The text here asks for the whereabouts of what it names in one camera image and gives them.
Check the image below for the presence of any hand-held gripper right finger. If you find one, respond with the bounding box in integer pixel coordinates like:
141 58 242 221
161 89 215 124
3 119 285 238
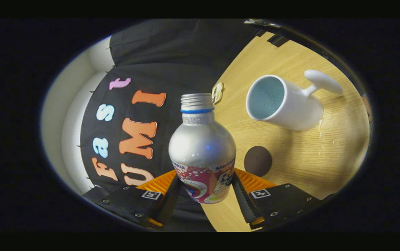
231 168 338 230

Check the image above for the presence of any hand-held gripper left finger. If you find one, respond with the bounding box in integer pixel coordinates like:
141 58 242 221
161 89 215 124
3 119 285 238
82 170 183 230

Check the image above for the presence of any dark brown round coaster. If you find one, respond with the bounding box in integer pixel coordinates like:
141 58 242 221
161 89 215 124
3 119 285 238
244 146 273 177

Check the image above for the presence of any silver juice bottle pink label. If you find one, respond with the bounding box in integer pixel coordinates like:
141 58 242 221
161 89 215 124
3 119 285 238
168 93 237 204

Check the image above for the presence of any white cup blue inside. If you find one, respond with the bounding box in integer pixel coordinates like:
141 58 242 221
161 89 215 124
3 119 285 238
246 69 344 132

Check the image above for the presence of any wooden table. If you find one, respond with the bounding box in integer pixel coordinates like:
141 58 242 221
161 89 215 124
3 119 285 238
200 31 371 232

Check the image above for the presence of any small white tray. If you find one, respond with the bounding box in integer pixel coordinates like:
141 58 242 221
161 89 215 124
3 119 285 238
212 82 224 105

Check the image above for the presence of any black backdrop cloth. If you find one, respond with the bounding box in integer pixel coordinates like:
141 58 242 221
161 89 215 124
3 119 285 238
80 19 266 232

